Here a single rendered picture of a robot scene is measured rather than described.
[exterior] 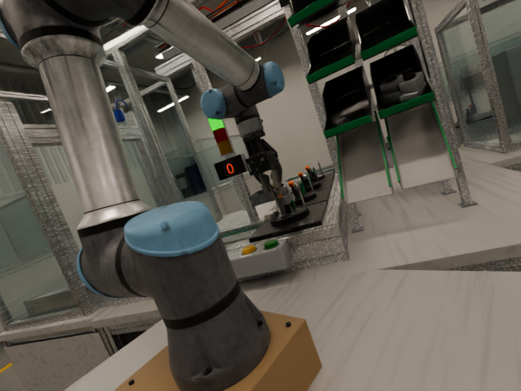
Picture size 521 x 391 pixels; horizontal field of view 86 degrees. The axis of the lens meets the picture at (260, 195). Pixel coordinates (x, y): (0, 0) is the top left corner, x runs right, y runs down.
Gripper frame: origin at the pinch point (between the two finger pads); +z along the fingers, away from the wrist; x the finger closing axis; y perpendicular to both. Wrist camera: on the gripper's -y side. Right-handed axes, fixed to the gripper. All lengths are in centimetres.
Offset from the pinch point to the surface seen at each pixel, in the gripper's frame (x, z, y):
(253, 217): -18.5, 9.2, -19.9
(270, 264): -2.3, 14.9, 18.5
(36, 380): -126, 45, 17
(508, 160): 82, 22, -54
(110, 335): -70, 28, 19
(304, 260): 4.8, 19.0, 10.8
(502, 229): 52, 21, 11
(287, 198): 2.1, 2.7, -3.5
